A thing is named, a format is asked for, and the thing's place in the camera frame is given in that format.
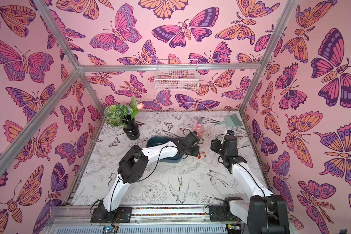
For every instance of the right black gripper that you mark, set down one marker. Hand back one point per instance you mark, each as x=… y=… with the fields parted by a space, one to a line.
x=217 y=146

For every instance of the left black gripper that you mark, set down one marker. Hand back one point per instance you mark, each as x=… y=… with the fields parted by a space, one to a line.
x=197 y=151

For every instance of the teal plastic storage box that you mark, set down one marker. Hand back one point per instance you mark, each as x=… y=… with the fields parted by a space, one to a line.
x=159 y=143

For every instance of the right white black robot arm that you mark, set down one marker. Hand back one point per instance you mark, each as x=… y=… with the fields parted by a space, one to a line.
x=265 y=213

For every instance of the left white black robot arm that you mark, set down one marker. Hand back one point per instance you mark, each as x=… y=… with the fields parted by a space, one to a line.
x=132 y=167

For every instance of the pink spray bottle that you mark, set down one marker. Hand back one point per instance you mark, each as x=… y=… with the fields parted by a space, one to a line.
x=199 y=128

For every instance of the green dustpan brush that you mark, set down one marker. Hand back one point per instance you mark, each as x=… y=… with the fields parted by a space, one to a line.
x=232 y=121

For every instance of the green plant in black vase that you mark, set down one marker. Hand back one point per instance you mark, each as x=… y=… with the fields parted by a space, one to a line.
x=119 y=115

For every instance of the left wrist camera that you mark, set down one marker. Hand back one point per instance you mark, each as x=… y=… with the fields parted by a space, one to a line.
x=192 y=138

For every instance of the white wire basket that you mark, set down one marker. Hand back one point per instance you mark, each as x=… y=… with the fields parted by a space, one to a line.
x=178 y=75

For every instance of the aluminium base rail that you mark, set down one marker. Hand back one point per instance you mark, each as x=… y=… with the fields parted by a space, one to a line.
x=153 y=219

